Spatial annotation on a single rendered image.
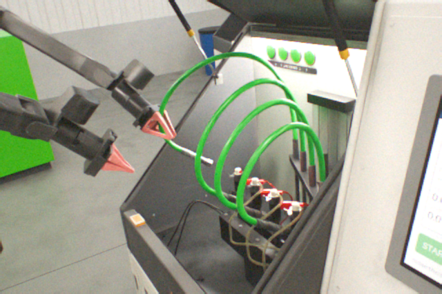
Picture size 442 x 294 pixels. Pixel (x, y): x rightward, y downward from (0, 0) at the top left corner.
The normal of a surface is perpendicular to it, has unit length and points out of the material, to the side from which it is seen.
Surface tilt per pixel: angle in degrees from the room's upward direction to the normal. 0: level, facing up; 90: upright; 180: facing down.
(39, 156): 90
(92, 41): 90
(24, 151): 90
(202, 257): 0
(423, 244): 76
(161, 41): 90
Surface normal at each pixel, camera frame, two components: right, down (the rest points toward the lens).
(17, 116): 0.52, 0.53
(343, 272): -0.86, 0.04
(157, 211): 0.50, 0.28
